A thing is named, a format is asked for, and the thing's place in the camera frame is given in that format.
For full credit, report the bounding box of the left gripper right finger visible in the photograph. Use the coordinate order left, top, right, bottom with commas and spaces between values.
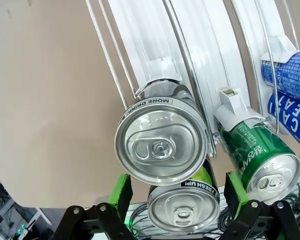
221, 171, 300, 240

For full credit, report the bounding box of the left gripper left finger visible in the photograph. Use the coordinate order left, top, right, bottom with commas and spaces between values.
52, 174, 133, 240

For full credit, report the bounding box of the black soda can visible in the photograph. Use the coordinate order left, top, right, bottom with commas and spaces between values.
114, 79, 208, 186
146, 162, 221, 232

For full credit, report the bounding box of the green soda can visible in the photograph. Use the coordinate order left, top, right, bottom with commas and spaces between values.
221, 119, 300, 205

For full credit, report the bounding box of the blue Pocari Sweat can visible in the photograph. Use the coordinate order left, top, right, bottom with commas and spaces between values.
261, 49, 300, 92
266, 89, 300, 154

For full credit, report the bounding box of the white can dispenser rack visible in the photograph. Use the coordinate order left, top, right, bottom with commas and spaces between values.
84, 0, 300, 213

